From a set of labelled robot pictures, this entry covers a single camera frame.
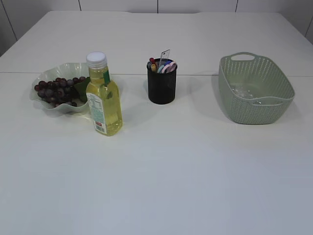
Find pale green wavy plate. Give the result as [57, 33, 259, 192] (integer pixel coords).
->
[30, 63, 89, 113]

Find silver glitter pen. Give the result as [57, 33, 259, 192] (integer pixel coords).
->
[147, 62, 152, 70]

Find blue capped scissors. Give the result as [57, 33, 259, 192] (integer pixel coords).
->
[157, 64, 170, 73]

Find red artificial grape bunch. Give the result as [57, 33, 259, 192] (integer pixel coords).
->
[33, 76, 90, 107]

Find green woven plastic basket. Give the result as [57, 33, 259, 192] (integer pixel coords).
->
[218, 52, 295, 125]

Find clear plastic sheet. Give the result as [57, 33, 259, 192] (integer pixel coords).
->
[231, 85, 263, 104]

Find black mesh pen holder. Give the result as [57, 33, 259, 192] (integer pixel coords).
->
[147, 58, 178, 105]

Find gold glitter pen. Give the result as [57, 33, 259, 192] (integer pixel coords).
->
[151, 64, 157, 72]

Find yellow liquid plastic bottle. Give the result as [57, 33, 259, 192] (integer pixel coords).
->
[86, 51, 123, 136]

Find pink capped scissors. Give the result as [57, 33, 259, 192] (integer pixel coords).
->
[162, 61, 177, 73]

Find clear plastic ruler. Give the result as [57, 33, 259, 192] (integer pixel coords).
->
[159, 49, 170, 66]

